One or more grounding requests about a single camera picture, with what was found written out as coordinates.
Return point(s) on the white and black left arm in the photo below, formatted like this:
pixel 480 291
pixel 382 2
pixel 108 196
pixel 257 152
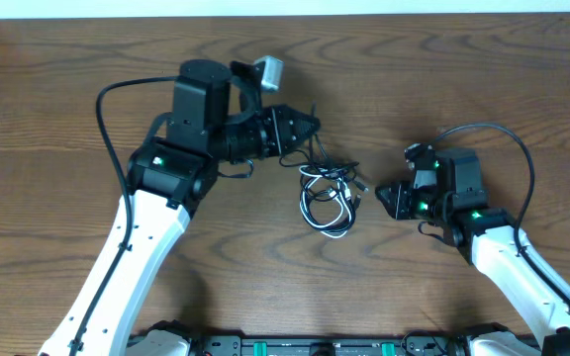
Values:
pixel 217 115

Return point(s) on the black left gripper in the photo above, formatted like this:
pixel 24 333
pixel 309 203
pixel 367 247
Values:
pixel 276 138

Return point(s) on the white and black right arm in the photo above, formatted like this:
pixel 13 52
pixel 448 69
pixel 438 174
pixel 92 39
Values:
pixel 489 240

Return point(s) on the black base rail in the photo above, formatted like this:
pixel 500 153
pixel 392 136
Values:
pixel 314 346

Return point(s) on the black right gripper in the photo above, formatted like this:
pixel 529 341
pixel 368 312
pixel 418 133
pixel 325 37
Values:
pixel 397 207

